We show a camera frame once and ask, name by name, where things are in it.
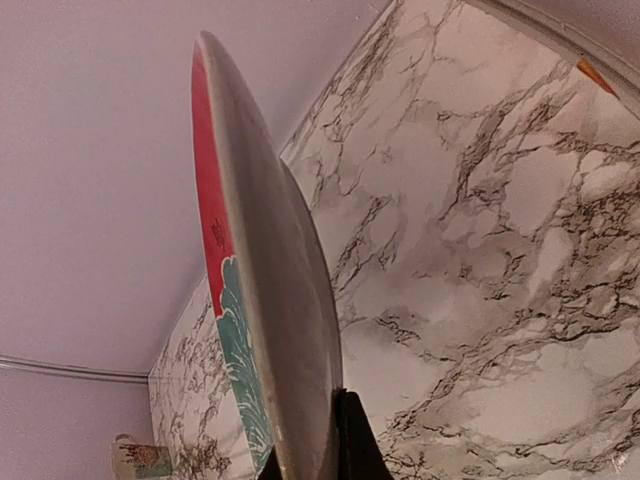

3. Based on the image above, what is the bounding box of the red plate with teal flower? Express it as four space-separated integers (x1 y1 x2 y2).
191 31 342 479

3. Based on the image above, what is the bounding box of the aluminium front frame rail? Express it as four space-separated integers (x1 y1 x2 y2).
471 1 639 115

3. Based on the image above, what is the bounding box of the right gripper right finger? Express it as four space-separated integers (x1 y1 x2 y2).
336 389 393 480

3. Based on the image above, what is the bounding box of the floral ceramic tumbler cup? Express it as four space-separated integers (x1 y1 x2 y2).
110 434 173 480

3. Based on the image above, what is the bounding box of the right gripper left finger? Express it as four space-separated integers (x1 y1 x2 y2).
258 448 281 480

